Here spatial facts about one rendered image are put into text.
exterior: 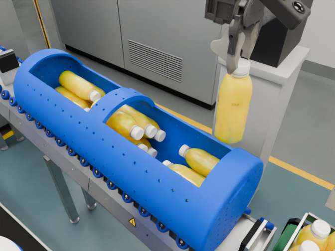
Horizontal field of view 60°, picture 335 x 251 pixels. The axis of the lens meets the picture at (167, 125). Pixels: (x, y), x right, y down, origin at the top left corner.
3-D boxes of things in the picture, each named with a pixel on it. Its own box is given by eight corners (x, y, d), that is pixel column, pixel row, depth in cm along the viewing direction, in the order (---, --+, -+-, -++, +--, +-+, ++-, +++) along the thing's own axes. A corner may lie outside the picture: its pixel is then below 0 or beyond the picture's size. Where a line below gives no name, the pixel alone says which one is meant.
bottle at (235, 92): (214, 125, 73) (222, 58, 61) (242, 127, 73) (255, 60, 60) (213, 144, 68) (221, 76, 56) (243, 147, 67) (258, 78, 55)
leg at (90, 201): (92, 200, 203) (73, 136, 161) (97, 205, 200) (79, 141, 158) (85, 206, 199) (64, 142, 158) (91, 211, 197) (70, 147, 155)
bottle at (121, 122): (86, 102, 92) (127, 129, 83) (104, 93, 96) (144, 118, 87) (90, 120, 96) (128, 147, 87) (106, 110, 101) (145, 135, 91)
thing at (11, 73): (22, 75, 151) (11, 48, 141) (26, 78, 149) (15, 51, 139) (3, 83, 146) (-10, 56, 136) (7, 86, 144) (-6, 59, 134)
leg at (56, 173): (76, 214, 195) (51, 150, 153) (81, 219, 192) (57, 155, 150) (68, 220, 192) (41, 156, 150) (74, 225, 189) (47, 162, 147)
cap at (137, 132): (130, 130, 85) (135, 133, 84) (140, 124, 87) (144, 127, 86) (131, 140, 87) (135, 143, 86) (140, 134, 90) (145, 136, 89)
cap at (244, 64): (229, 63, 60) (230, 55, 59) (248, 64, 60) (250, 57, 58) (229, 73, 57) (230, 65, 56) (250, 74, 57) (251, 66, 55)
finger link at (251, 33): (230, 51, 64) (232, 11, 57) (254, 60, 61) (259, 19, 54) (222, 58, 63) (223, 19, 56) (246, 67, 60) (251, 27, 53)
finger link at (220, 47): (210, 65, 60) (220, 20, 55) (235, 76, 57) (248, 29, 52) (202, 69, 58) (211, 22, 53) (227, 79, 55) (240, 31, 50)
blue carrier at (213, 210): (86, 89, 134) (64, 34, 113) (256, 195, 91) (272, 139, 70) (33, 127, 121) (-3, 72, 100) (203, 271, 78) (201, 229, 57)
